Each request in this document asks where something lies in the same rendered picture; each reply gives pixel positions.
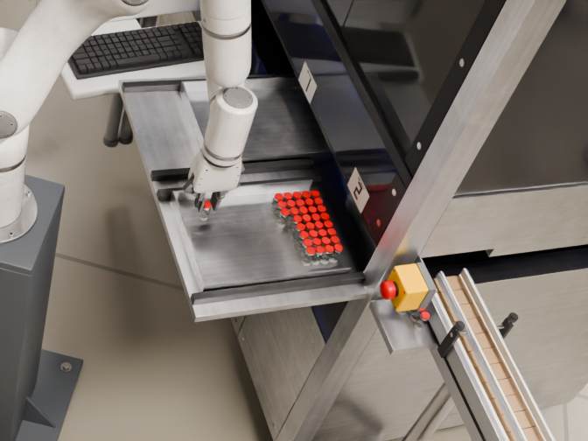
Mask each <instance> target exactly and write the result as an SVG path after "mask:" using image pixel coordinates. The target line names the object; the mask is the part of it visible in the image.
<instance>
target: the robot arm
mask: <svg viewBox="0 0 588 441"><path fill-rule="evenodd" d="M199 1H200V15H201V29H202V41H203V52H204V61H205V69H206V84H207V93H208V100H209V111H210V112H209V121H208V125H207V129H206V134H205V138H204V142H203V145H202V148H201V149H200V150H199V151H198V153H197V155H196V157H195V158H194V160H193V162H192V166H191V169H190V171H189V174H188V178H189V180H188V181H187V182H186V183H185V185H184V186H183V190H184V192H185V193H190V194H192V195H193V196H194V197H195V201H194V205H195V207H197V208H198V211H199V213H202V212H203V209H204V205H205V203H206V202H205V199H204V198H205V195H206V193H212V196H211V199H210V202H211V205H212V208H213V210H214V211H217V210H218V206H219V205H220V204H221V199H224V198H225V195H226V194H227V193H229V192H231V191H232V189H233V190H234V189H235V188H238V187H240V186H241V183H240V181H239V178H240V175H241V168H242V153H243V151H244V147H245V144H246V142H247V139H248V135H249V131H250V128H251V125H252V122H253V119H254V116H255V113H256V108H257V99H256V96H255V95H254V93H253V92H252V91H250V90H249V89H248V88H246V87H245V80H246V78H247V77H248V75H249V71H250V67H251V0H199ZM153 2H154V0H41V2H40V3H39V4H38V5H37V6H36V8H35V9H34V10H33V12H32V13H31V15H30V16H29V17H28V18H27V19H26V21H25V22H24V24H23V26H22V27H21V29H20V30H19V32H17V31H14V30H12V29H8V28H1V27H0V245H3V244H7V243H11V242H14V241H17V240H18V239H20V238H22V237H24V236H25V235H26V234H28V233H29V232H30V231H31V229H32V228H33V226H34V224H35V223H36V220H37V217H38V210H39V207H38V202H37V200H36V198H35V196H34V194H33V193H32V191H31V190H30V189H29V188H28V187H27V186H26V185H25V184H24V181H25V165H26V156H27V147H28V137H29V126H30V122H31V121H32V119H33V118H34V117H35V115H36V114H37V113H38V111H39V109H40V108H41V106H42V104H43V103H44V101H45V99H46V97H47V96H48V94H49V92H50V91H51V89H52V87H53V84H54V83H55V81H56V80H57V78H58V76H59V75H60V72H61V71H62V69H63V67H64V66H65V64H66V63H67V62H68V60H69V59H70V57H71V56H72V55H73V53H74V52H75V51H76V50H77V49H78V47H79V46H80V45H81V44H82V43H83V42H84V41H85V40H86V39H87V38H88V37H89V36H90V35H92V34H93V33H94V32H95V31H96V30H97V29H98V28H99V27H100V26H101V25H103V24H104V23H106V22H107V21H109V20H110V19H112V18H118V17H127V16H134V15H136V14H138V13H140V12H142V11H144V10H145V9H146V8H148V7H149V6H150V5H151V4H152V3H153Z"/></svg>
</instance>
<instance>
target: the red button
mask: <svg viewBox="0 0 588 441"><path fill-rule="evenodd" d="M380 293H381V296H382V298H384V299H386V300H390V299H394V298H395V296H396V287H395V285H394V283H393V282H392V281H391V280H388V281H383V282H382V283H381V285H380Z"/></svg>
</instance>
